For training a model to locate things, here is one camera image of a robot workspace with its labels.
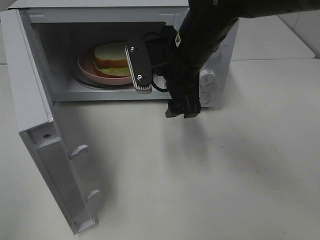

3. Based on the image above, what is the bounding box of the white microwave oven body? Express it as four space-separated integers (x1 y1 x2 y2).
7 0 241 110

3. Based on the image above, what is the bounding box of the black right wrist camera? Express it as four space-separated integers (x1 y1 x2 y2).
125 37 153 94

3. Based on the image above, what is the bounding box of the toast sandwich with lettuce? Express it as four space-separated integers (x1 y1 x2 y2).
93 42 131 78

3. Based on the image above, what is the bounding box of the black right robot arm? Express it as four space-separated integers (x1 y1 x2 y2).
145 0 320 118

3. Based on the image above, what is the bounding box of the white microwave knob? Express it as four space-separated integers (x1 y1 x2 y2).
199 69 216 88

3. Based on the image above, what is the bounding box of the white microwave door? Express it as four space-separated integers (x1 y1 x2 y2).
0 9 98 234

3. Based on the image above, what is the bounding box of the white adjacent table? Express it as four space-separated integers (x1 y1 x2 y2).
231 16 316 61

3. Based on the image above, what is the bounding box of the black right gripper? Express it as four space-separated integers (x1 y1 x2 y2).
144 25 201 118

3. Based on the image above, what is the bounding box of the pink round plate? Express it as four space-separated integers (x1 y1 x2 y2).
77 47 132 86

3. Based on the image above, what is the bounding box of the round white door release button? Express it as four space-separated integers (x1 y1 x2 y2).
199 92 211 105

